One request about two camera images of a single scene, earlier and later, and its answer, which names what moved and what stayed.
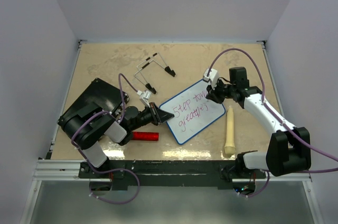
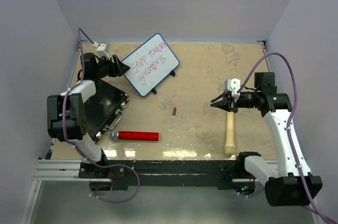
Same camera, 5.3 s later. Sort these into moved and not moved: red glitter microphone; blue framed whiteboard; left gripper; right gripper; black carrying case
Moved: right gripper; blue framed whiteboard; left gripper
Not moved: red glitter microphone; black carrying case
